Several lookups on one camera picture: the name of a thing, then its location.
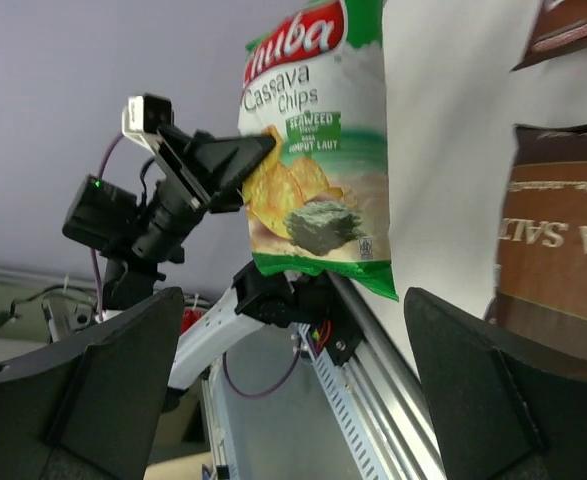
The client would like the white slotted cable duct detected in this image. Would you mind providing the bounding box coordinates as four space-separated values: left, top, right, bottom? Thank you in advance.
297 325 392 479

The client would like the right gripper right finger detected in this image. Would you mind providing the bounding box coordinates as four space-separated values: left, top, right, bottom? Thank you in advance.
404 287 587 479

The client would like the green Chuba seaweed bag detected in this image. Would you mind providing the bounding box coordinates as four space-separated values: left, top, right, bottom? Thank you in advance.
238 1 397 299

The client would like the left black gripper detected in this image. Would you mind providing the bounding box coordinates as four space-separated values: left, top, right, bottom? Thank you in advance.
155 124 276 214

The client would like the brown Chuba cassava bag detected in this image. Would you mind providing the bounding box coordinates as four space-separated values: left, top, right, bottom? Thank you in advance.
512 0 587 71

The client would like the brown Kettle sea salt bag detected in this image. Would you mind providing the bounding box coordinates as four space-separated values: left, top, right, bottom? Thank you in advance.
487 124 587 360

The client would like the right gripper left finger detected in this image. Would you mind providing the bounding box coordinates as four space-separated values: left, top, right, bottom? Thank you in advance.
0 287 184 479

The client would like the left black mount plate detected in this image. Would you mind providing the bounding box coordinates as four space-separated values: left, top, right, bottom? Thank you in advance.
319 300 364 366

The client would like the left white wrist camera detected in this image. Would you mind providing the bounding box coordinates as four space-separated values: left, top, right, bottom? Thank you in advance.
121 93 174 153

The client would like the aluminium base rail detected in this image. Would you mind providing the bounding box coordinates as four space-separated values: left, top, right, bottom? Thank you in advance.
311 274 446 479

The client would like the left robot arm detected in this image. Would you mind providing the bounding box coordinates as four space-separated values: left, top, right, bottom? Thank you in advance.
62 123 330 391

